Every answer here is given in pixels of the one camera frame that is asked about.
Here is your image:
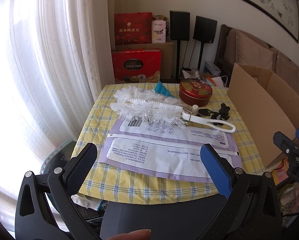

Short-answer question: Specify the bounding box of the small cluttered cardboard box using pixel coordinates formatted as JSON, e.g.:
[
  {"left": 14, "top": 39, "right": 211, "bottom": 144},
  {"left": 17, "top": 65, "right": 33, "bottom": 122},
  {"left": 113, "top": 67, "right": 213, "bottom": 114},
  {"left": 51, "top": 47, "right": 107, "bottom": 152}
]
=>
[{"left": 181, "top": 69, "right": 228, "bottom": 88}]

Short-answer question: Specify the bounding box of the large cardboard box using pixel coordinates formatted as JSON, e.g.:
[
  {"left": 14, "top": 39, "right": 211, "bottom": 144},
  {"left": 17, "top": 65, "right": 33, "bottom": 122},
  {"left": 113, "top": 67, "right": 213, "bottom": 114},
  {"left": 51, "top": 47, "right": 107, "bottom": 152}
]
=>
[{"left": 226, "top": 63, "right": 299, "bottom": 168}]

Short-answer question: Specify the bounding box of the black star knob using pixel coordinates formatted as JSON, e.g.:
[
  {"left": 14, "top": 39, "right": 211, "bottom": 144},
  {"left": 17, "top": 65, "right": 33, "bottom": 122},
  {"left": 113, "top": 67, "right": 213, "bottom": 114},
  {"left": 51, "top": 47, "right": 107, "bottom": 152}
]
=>
[{"left": 209, "top": 114, "right": 230, "bottom": 127}]

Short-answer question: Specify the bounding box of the blue white box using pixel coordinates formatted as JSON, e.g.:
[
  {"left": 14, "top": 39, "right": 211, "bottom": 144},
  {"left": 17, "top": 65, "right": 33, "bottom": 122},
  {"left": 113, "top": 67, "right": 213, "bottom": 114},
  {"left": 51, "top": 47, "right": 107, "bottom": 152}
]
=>
[{"left": 204, "top": 61, "right": 222, "bottom": 77}]

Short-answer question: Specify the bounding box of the red round tin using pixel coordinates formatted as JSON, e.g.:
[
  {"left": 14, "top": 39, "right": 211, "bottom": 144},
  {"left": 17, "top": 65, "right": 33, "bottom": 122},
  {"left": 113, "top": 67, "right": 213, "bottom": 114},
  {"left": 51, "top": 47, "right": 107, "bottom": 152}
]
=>
[{"left": 179, "top": 78, "right": 213, "bottom": 106}]

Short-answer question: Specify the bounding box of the orange paper box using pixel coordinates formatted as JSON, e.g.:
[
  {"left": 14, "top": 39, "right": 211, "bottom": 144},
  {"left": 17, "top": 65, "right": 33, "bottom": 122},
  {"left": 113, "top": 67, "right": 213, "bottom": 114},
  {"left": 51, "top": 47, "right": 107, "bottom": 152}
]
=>
[{"left": 271, "top": 159, "right": 290, "bottom": 182}]

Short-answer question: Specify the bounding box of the blue collapsible funnel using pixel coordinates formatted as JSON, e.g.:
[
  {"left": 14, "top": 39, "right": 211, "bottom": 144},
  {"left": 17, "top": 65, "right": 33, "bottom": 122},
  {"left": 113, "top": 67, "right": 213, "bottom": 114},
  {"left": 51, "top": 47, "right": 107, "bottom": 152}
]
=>
[{"left": 154, "top": 81, "right": 175, "bottom": 98}]

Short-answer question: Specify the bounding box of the black speaker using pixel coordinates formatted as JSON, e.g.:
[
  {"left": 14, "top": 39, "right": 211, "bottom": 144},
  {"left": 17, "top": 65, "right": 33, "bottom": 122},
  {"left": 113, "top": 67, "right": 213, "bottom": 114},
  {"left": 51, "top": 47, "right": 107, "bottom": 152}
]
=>
[
  {"left": 169, "top": 10, "right": 190, "bottom": 41},
  {"left": 193, "top": 16, "right": 218, "bottom": 44}
]

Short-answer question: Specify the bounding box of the brown sofa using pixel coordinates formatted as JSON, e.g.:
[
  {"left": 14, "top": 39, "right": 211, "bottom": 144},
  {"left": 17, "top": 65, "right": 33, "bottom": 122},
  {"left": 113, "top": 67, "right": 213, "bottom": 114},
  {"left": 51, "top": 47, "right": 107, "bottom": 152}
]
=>
[{"left": 216, "top": 24, "right": 299, "bottom": 98}]

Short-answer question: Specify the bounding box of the grey round object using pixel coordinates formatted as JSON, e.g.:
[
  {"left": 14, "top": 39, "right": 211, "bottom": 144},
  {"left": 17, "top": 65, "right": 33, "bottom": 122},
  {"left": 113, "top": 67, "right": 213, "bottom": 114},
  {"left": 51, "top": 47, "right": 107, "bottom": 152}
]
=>
[{"left": 40, "top": 139, "right": 77, "bottom": 177}]

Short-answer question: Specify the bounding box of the white fluffy duster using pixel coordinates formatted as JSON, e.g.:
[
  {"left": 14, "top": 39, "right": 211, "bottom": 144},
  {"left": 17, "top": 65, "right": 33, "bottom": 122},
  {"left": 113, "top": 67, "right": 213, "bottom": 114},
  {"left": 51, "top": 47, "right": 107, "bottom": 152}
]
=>
[{"left": 110, "top": 84, "right": 237, "bottom": 133}]

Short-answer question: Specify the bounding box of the framed ink painting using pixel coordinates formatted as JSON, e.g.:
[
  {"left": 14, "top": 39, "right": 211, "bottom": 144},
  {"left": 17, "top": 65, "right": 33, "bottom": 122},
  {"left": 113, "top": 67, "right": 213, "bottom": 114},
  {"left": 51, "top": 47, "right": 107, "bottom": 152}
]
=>
[{"left": 220, "top": 0, "right": 299, "bottom": 43}]

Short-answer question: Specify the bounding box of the large brown sofa pillow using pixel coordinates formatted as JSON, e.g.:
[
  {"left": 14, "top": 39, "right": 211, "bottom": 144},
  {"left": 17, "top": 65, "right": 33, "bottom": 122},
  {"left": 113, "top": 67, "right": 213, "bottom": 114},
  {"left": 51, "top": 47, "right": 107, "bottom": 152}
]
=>
[{"left": 236, "top": 32, "right": 273, "bottom": 70}]

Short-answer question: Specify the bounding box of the black oval fob with cord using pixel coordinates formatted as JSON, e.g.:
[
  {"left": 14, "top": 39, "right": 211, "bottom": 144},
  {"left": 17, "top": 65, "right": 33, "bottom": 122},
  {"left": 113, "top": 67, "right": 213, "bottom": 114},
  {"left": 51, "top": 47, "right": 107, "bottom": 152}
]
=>
[{"left": 198, "top": 108, "right": 215, "bottom": 117}]

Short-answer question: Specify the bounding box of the white pink tissue pack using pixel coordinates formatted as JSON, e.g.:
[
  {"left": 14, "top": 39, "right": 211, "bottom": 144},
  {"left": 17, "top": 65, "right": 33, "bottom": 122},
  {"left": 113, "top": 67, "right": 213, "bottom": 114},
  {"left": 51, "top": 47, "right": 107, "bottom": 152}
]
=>
[{"left": 151, "top": 19, "right": 167, "bottom": 44}]

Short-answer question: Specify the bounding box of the person's left hand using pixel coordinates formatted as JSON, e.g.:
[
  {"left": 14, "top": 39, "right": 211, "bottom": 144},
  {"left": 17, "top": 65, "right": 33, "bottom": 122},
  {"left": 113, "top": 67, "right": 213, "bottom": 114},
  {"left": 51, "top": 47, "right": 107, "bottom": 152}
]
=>
[{"left": 107, "top": 229, "right": 152, "bottom": 240}]

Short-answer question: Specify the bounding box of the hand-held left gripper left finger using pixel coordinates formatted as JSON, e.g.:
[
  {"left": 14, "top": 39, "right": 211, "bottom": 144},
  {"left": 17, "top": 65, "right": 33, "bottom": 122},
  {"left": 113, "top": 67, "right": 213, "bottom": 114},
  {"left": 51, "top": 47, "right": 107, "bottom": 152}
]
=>
[{"left": 15, "top": 142, "right": 101, "bottom": 240}]

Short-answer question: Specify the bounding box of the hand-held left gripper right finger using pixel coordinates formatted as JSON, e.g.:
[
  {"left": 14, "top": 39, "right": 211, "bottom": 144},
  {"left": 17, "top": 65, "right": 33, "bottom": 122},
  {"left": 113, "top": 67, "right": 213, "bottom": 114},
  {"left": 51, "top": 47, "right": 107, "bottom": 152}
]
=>
[{"left": 197, "top": 144, "right": 282, "bottom": 240}]

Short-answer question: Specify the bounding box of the brown closed cardboard box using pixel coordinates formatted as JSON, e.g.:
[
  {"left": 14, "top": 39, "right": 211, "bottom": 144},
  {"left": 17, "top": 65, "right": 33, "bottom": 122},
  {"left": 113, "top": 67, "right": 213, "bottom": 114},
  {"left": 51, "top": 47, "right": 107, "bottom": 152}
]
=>
[{"left": 114, "top": 41, "right": 177, "bottom": 80}]

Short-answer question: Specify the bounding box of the black speaker stand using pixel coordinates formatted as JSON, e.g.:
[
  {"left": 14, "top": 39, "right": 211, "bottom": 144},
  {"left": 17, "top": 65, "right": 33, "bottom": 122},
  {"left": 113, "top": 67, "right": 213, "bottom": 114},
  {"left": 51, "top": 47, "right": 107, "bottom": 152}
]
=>
[
  {"left": 197, "top": 43, "right": 205, "bottom": 72},
  {"left": 177, "top": 41, "right": 182, "bottom": 83}
]

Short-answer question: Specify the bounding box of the purple-edged mailer envelope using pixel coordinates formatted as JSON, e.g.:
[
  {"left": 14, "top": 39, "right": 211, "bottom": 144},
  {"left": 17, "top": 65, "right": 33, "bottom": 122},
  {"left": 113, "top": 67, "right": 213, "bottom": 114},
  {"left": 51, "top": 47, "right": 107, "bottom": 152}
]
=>
[{"left": 97, "top": 134, "right": 242, "bottom": 183}]

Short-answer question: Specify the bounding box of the white barcode mailer envelope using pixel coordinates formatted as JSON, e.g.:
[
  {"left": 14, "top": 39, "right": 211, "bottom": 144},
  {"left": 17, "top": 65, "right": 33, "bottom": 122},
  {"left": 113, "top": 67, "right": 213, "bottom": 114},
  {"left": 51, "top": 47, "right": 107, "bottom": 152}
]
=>
[{"left": 110, "top": 117, "right": 236, "bottom": 153}]

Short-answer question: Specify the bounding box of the red gift bag gold print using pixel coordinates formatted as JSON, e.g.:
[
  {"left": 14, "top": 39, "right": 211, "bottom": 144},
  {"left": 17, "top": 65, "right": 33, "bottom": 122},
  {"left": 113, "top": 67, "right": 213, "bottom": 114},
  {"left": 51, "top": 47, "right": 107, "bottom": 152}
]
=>
[{"left": 114, "top": 12, "right": 153, "bottom": 46}]

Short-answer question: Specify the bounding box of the red chocolate gift bag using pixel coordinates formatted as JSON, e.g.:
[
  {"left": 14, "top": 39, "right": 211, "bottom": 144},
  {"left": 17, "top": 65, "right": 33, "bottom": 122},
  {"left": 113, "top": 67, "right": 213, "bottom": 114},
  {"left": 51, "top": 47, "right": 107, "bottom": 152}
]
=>
[{"left": 111, "top": 49, "right": 162, "bottom": 83}]

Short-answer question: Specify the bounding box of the white sheer curtain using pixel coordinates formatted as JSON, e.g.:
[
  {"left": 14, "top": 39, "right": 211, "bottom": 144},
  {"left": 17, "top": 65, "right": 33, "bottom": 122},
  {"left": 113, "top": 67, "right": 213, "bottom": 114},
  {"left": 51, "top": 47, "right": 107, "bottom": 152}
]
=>
[{"left": 0, "top": 0, "right": 115, "bottom": 220}]

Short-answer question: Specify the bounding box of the yellow checked tablecloth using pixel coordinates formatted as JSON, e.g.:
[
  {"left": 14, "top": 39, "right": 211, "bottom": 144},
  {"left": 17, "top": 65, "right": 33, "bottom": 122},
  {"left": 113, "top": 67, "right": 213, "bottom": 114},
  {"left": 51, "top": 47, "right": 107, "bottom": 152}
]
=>
[{"left": 74, "top": 83, "right": 265, "bottom": 204}]

